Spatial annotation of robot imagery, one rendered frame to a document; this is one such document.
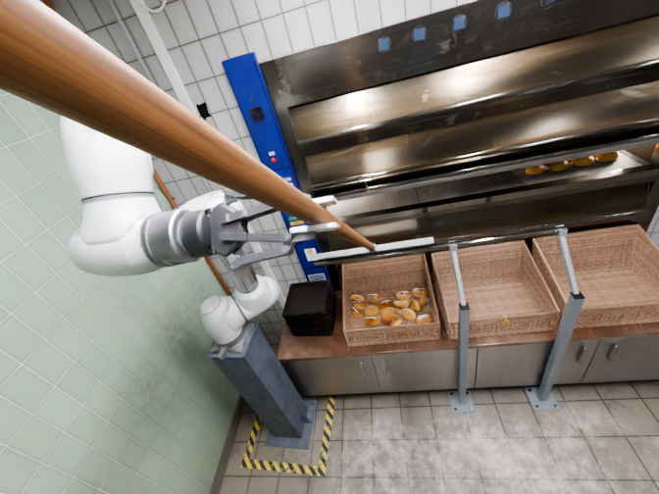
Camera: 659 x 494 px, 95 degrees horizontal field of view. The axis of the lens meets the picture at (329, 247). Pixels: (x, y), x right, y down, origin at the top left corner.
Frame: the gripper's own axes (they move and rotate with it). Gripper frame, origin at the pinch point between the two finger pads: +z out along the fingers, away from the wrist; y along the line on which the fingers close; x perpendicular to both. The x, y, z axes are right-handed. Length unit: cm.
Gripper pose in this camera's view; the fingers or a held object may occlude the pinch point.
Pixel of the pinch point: (314, 216)
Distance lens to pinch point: 44.8
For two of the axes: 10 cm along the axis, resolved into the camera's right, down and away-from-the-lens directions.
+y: 1.2, 9.9, -0.7
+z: 9.7, -1.3, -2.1
